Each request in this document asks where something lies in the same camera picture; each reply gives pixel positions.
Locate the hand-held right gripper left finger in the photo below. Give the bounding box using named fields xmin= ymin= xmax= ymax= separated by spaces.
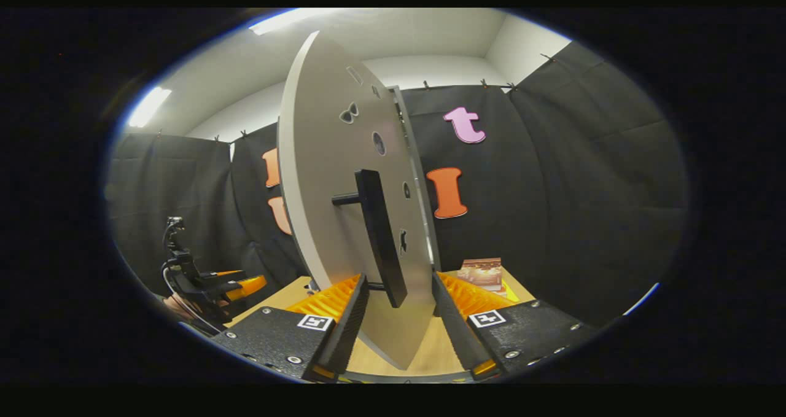
xmin=212 ymin=273 xmax=371 ymax=382

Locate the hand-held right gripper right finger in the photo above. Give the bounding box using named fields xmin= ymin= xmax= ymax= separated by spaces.
xmin=432 ymin=271 xmax=599 ymax=381

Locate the black cabinet door handle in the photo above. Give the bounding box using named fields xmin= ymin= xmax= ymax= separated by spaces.
xmin=332 ymin=169 xmax=409 ymax=309

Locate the white cabinet door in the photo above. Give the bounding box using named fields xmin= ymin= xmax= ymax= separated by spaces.
xmin=278 ymin=30 xmax=442 ymax=372

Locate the grey cabinet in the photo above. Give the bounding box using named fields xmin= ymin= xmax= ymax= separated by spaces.
xmin=386 ymin=84 xmax=443 ymax=273

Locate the brown printed box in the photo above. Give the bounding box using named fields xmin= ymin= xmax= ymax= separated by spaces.
xmin=457 ymin=257 xmax=505 ymax=294

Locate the ceiling light panel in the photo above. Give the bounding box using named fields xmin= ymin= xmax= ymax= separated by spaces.
xmin=247 ymin=7 xmax=344 ymax=36
xmin=127 ymin=87 xmax=173 ymax=129

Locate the black backdrop cloth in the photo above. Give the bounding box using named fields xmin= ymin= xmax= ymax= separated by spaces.
xmin=106 ymin=41 xmax=688 ymax=329

